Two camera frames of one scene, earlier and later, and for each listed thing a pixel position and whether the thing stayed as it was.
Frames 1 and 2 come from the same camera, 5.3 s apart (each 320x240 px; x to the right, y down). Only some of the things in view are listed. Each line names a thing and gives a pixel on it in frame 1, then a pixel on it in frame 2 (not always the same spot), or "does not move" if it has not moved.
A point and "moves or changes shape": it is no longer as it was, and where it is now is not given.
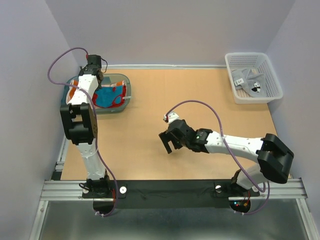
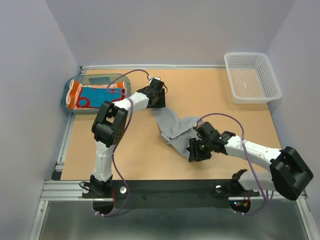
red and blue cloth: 109,96 does not move
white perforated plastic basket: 259,62 does not move
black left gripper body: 100,84 to 160,100
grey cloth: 253,83 moves or changes shape
